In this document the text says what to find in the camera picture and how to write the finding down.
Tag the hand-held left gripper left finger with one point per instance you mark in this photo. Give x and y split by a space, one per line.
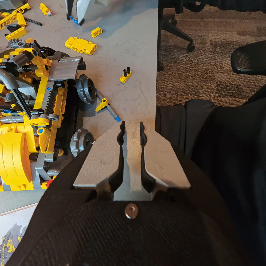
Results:
97 164

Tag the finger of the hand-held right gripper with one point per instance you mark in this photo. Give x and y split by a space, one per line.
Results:
82 8
69 6

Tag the black perforated connector block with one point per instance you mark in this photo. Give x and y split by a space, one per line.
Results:
11 27

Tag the yellow rectangular brick panel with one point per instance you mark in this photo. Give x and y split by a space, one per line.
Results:
80 45

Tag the yellow grey brick vehicle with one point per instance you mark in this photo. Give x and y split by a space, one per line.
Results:
12 162

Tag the black office chair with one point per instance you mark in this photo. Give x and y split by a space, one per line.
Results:
176 29

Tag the white instruction booklet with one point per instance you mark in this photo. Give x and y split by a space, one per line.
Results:
12 228

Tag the grey brick battery hub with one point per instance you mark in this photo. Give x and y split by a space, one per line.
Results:
10 2

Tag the cluster of small brick pins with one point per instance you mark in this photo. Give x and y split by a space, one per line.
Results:
71 17

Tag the black brick axle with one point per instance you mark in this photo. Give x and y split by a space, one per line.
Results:
33 21

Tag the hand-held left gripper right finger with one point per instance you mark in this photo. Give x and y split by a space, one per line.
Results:
166 164

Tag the yellow flat wedge panel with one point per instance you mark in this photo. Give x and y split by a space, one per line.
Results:
21 20

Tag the short yellow brick beam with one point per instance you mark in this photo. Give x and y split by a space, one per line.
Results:
125 78
96 32

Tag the grey axle blue tips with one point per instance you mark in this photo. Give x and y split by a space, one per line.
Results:
110 109

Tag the yellow thick brick beam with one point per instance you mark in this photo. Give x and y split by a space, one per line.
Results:
12 15

